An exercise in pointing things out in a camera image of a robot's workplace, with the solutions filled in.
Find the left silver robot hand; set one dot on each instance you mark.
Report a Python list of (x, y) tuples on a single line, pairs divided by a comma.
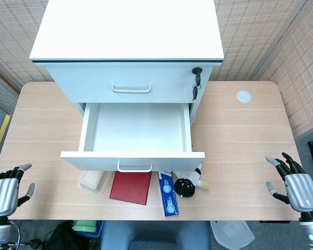
[(2, 195)]

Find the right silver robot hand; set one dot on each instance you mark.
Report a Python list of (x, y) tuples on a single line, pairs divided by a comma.
[(302, 191)]

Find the white shallow drawer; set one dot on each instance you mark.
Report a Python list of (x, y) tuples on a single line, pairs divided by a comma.
[(135, 130)]

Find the white drawer with lock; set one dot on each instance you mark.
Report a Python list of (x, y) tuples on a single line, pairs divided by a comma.
[(81, 83)]

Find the white drawer cabinet body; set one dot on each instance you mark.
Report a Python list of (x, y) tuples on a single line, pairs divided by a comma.
[(125, 31)]

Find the translucent white plastic cover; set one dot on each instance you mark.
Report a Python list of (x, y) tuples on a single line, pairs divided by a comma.
[(232, 234)]

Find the green box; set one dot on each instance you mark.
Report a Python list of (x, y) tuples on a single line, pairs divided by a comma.
[(84, 226)]

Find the plush doll with black hair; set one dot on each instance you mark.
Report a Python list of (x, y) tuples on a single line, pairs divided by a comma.
[(185, 187)]

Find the red hardcover book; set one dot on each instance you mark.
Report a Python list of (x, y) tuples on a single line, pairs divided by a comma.
[(131, 187)]

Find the blue toothpaste box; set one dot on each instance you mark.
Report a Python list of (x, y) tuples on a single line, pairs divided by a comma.
[(169, 195)]

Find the blue chair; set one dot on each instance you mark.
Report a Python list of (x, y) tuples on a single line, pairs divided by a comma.
[(156, 234)]

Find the grey partition post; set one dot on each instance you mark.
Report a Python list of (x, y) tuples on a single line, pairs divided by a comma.
[(282, 39)]

